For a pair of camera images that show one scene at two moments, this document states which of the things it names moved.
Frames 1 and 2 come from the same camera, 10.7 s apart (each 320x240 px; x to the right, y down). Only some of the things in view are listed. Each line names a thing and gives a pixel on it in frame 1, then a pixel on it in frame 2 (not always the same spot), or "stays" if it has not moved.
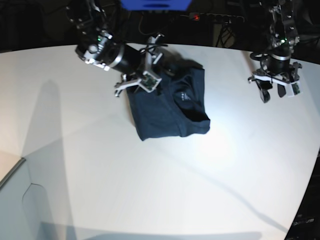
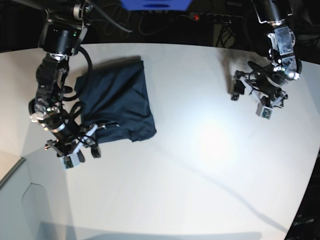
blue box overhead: [156, 5] stays
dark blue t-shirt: [177, 107] -> [115, 101]
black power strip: [215, 18] stays
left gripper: [137, 65] -> [66, 145]
